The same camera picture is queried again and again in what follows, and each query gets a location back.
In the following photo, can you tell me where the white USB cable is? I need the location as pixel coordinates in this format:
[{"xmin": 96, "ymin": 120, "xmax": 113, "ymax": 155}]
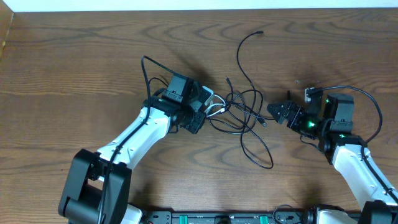
[{"xmin": 203, "ymin": 94, "xmax": 227, "ymax": 118}]

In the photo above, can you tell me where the black camera cable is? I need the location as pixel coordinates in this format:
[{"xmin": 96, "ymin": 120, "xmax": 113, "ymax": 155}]
[
  {"xmin": 307, "ymin": 85, "xmax": 398, "ymax": 200},
  {"xmin": 96, "ymin": 55, "xmax": 178, "ymax": 224}
]

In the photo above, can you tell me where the right black camera cable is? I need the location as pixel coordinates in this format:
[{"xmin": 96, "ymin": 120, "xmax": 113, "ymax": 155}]
[{"xmin": 307, "ymin": 85, "xmax": 398, "ymax": 200}]

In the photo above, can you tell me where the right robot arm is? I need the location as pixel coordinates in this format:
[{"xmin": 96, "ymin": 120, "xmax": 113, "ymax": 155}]
[{"xmin": 267, "ymin": 93, "xmax": 397, "ymax": 223}]

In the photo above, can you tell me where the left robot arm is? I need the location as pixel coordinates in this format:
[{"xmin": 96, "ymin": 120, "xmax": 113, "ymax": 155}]
[{"xmin": 58, "ymin": 74, "xmax": 214, "ymax": 223}]

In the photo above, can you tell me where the left black camera cable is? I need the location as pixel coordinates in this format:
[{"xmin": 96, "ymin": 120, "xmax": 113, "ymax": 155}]
[{"xmin": 96, "ymin": 55, "xmax": 178, "ymax": 224}]

